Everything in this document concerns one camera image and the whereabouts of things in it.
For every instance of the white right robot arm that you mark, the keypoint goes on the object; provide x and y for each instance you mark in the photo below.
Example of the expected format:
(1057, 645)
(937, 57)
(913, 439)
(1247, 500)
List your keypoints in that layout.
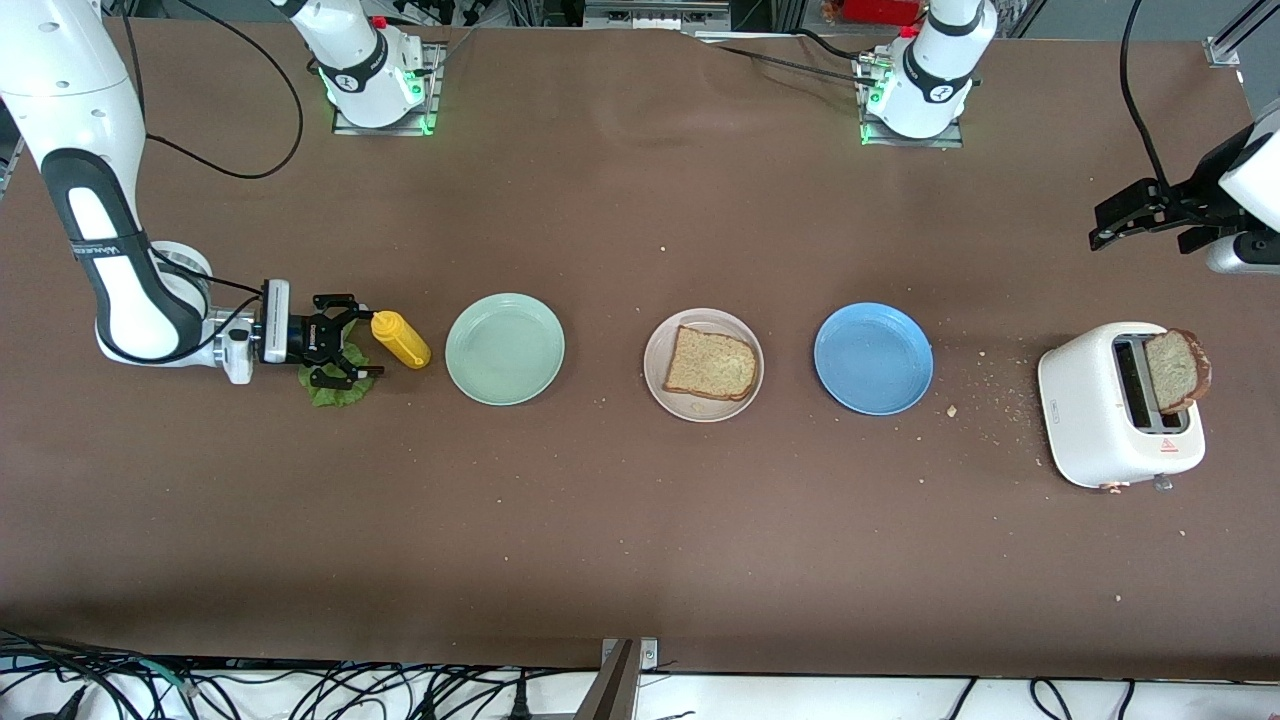
(70, 100)

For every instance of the aluminium corner profile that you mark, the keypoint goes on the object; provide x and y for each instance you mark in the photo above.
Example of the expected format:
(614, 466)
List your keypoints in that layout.
(1222, 50)

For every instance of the aluminium profile with bracket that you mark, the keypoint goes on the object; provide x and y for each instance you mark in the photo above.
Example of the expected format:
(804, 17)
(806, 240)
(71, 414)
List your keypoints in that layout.
(612, 690)

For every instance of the green lettuce leaf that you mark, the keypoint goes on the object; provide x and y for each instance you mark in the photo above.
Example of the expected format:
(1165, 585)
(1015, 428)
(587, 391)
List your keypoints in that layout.
(335, 398)

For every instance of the white toaster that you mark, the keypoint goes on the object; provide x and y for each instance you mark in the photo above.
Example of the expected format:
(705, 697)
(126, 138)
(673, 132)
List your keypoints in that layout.
(1075, 420)

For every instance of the grey metal box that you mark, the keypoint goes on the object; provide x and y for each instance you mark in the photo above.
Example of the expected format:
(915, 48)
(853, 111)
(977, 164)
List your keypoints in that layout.
(655, 15)

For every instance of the beige plate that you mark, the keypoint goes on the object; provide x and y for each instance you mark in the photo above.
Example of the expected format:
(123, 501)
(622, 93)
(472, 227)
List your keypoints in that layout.
(660, 395)

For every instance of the yellow mustard squeeze bottle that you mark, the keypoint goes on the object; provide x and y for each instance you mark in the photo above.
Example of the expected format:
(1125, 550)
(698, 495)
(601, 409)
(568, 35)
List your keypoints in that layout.
(402, 342)

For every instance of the brown bread slice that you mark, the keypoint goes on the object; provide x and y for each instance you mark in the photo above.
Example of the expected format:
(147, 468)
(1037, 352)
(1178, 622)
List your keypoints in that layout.
(710, 365)
(1175, 370)

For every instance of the blue plate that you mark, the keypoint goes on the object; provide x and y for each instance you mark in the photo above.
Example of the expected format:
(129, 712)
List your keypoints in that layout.
(873, 360)

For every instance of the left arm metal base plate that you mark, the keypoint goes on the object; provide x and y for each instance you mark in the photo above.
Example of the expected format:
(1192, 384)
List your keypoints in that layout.
(952, 142)

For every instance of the pale green plate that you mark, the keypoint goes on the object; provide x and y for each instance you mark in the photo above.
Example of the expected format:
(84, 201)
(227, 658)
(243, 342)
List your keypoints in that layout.
(505, 350)

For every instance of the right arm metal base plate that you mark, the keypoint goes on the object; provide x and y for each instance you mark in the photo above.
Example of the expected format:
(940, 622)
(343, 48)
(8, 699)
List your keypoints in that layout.
(434, 100)

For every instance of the aluminium frame rail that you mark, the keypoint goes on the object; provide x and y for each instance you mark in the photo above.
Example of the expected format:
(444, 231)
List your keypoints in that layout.
(10, 165)

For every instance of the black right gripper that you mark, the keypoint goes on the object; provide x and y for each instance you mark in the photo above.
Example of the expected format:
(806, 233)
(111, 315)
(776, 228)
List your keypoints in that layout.
(304, 339)

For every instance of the red box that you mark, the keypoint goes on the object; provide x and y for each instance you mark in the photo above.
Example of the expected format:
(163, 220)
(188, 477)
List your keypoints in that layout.
(880, 10)

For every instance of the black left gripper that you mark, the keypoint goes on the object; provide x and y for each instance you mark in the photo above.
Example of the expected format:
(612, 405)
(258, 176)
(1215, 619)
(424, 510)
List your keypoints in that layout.
(1196, 201)

